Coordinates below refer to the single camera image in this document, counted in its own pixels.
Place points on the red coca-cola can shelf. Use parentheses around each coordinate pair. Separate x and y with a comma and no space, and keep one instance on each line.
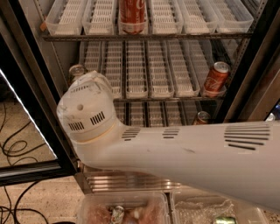
(216,78)
(132,15)

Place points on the open glass fridge door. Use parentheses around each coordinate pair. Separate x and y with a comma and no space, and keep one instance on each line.
(33,148)

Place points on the stainless steel fridge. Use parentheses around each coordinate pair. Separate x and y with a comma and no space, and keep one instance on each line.
(157,75)

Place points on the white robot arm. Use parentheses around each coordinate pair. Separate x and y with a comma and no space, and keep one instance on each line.
(240,160)

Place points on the red coca-cola can top shelf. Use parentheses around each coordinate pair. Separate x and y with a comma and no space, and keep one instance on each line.
(132,15)

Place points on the copper can bottom shelf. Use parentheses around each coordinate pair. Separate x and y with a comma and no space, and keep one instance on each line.
(202,117)

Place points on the left clear plastic bin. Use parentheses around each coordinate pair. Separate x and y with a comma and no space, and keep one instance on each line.
(124,208)

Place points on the clear plastic bin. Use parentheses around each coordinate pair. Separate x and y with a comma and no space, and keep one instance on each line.
(124,208)
(192,206)

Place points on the green can in bin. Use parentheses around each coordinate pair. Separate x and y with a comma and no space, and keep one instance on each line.
(224,220)

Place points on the red coca-cola can middle shelf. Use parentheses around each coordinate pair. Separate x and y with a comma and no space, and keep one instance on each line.
(216,78)

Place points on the rear silver soda can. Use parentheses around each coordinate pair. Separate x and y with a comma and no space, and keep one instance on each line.
(75,72)

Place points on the right clear plastic bin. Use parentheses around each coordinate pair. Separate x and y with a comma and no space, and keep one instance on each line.
(192,206)

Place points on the silver 7up can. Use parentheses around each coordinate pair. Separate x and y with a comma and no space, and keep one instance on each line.
(117,215)

